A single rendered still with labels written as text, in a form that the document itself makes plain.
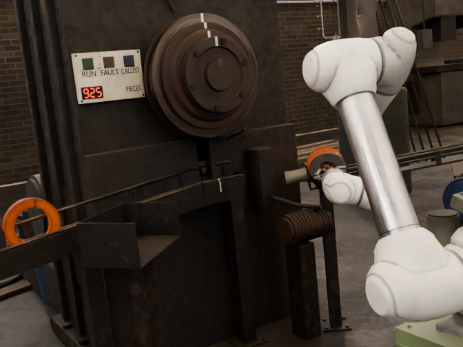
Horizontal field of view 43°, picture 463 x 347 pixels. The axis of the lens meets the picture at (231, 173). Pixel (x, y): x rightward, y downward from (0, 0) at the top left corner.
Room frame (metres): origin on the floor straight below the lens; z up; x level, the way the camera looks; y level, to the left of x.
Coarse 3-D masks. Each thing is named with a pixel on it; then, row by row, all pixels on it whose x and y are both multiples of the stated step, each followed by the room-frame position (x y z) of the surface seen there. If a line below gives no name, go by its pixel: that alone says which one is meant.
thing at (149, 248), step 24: (96, 216) 1.81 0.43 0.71; (120, 216) 1.92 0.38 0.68; (144, 216) 1.93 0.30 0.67; (168, 216) 1.89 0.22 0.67; (96, 240) 1.69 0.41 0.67; (120, 240) 1.66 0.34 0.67; (144, 240) 1.87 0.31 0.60; (168, 240) 1.84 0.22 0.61; (96, 264) 1.70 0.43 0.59; (120, 264) 1.67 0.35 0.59; (144, 264) 1.66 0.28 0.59; (144, 288) 1.78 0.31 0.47; (144, 312) 1.79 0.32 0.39; (144, 336) 1.79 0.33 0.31
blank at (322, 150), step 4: (320, 148) 2.46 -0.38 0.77; (324, 148) 2.45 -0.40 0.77; (328, 148) 2.45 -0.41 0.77; (332, 148) 2.45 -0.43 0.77; (312, 152) 2.45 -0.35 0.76; (316, 152) 2.45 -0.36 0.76; (320, 152) 2.45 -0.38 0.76; (324, 152) 2.45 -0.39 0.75; (328, 152) 2.44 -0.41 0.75; (332, 152) 2.44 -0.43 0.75; (336, 152) 2.44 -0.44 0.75; (308, 156) 2.45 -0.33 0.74; (312, 156) 2.44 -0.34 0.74; (340, 156) 2.43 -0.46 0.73; (308, 160) 2.44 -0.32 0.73; (308, 164) 2.43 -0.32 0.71; (308, 168) 2.42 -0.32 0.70
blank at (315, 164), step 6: (318, 156) 2.41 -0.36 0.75; (324, 156) 2.40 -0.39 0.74; (330, 156) 2.39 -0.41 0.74; (336, 156) 2.39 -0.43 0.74; (312, 162) 2.39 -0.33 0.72; (318, 162) 2.38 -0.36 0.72; (324, 162) 2.38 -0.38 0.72; (330, 162) 2.38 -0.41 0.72; (336, 162) 2.37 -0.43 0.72; (342, 162) 2.36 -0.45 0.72; (312, 168) 2.37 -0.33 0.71; (318, 168) 2.36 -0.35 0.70; (342, 168) 2.34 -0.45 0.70; (312, 174) 2.35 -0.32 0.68; (312, 180) 2.35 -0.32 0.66; (318, 180) 2.32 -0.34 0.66
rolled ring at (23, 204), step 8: (24, 200) 1.92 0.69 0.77; (32, 200) 1.94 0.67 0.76; (40, 200) 1.95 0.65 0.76; (16, 208) 1.91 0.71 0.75; (24, 208) 1.92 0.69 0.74; (40, 208) 1.95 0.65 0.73; (48, 208) 1.96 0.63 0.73; (8, 216) 1.89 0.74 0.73; (16, 216) 1.90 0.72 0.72; (48, 216) 1.96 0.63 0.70; (56, 216) 1.97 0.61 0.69; (8, 224) 1.89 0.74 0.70; (56, 224) 1.97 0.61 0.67; (8, 232) 1.89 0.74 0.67; (48, 232) 1.96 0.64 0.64; (8, 240) 1.89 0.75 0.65; (16, 240) 1.90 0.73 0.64
